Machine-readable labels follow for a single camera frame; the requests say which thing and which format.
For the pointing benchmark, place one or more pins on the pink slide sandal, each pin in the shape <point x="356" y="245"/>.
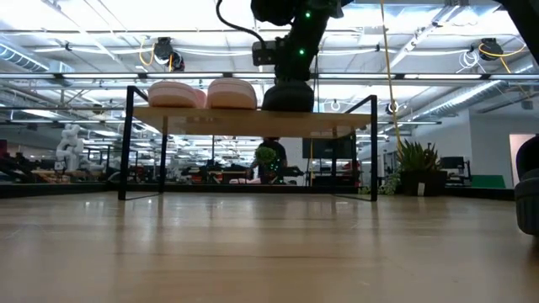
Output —
<point x="231" y="94"/>
<point x="170" y="94"/>

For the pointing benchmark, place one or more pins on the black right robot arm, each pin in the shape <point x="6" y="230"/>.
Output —
<point x="307" y="25"/>

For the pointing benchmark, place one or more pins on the wooden shelf black metal legs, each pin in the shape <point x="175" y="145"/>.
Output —
<point x="252" y="123"/>

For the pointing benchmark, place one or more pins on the person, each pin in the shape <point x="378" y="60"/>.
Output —
<point x="275" y="151"/>

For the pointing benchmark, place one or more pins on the round green potted plant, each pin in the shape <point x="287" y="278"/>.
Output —
<point x="265" y="155"/>

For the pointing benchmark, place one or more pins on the small round ceiling reel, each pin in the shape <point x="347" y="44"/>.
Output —
<point x="391" y="108"/>

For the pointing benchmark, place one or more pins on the green succulent in black pot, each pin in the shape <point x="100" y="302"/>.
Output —
<point x="417" y="160"/>

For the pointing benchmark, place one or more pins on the black desk monitor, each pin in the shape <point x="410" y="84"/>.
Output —
<point x="452" y="162"/>

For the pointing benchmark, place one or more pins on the green board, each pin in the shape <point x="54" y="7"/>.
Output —
<point x="488" y="182"/>

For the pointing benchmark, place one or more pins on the white humanoid robot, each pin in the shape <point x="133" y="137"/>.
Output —
<point x="69" y="147"/>

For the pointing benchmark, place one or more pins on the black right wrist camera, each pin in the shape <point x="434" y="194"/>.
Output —
<point x="263" y="52"/>

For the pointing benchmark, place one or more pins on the black wall screen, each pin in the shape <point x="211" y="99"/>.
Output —
<point x="326" y="148"/>

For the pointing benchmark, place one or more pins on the black aluminium rig frame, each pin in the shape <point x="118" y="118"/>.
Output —
<point x="63" y="189"/>

